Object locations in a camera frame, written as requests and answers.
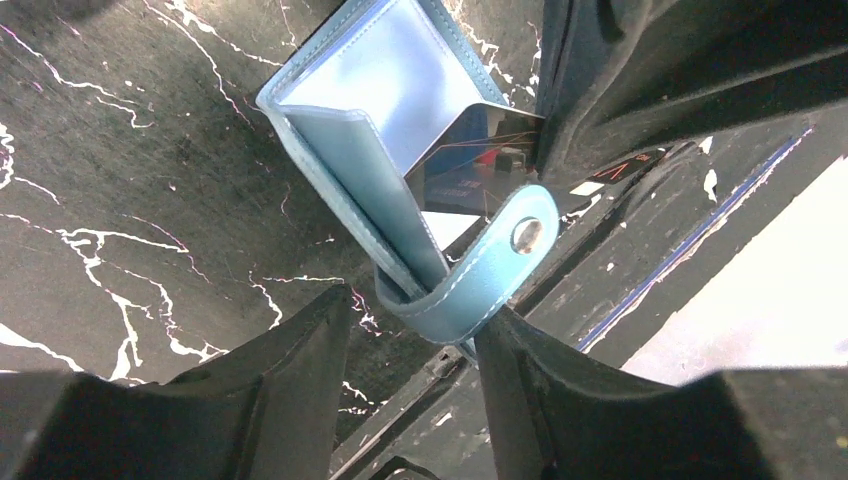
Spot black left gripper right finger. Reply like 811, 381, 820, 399
474, 308, 847, 479

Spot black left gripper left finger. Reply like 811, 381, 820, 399
1, 285, 353, 479

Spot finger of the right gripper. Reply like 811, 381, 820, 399
536, 1, 847, 186

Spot blue leather card holder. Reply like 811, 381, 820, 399
256, 0, 560, 345

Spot black VIP card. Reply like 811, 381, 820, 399
405, 102, 544, 217

